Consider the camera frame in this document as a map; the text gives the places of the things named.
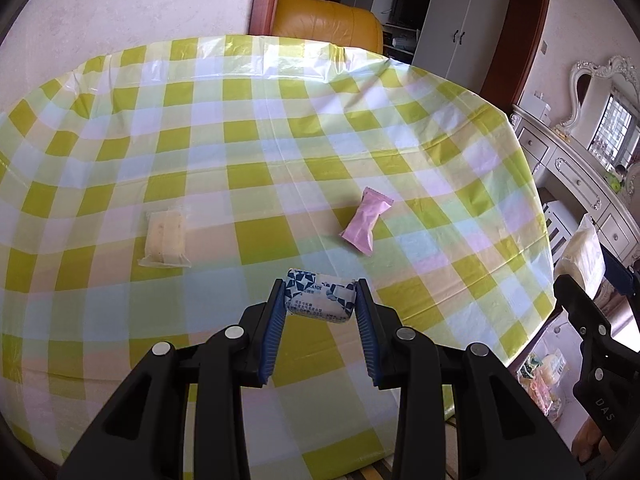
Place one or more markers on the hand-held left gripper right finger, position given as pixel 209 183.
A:
pixel 367 335

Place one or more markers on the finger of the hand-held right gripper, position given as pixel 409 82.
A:
pixel 622 277
pixel 575 300

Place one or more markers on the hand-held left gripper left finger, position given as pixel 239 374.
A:
pixel 272 330

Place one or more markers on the clear round bread packet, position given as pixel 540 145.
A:
pixel 582 255

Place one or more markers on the blue white star candy packet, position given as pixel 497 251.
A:
pixel 320 297

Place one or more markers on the plastic bag of packets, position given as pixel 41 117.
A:
pixel 545 375

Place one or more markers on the white slatted chair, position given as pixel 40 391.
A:
pixel 557 220

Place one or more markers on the light pink snack packet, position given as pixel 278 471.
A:
pixel 367 222

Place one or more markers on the white ornate dresser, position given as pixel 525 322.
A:
pixel 570 160

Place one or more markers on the clear cake packet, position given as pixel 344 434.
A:
pixel 165 237

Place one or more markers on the ornate white mirror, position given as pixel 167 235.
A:
pixel 605 110

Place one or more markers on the white box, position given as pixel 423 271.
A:
pixel 537 106

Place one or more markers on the green checked tablecloth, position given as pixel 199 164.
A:
pixel 200 135

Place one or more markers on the white cabinet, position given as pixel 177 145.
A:
pixel 465 15

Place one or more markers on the orange leather chair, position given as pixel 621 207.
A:
pixel 325 22

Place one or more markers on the black television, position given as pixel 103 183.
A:
pixel 410 5

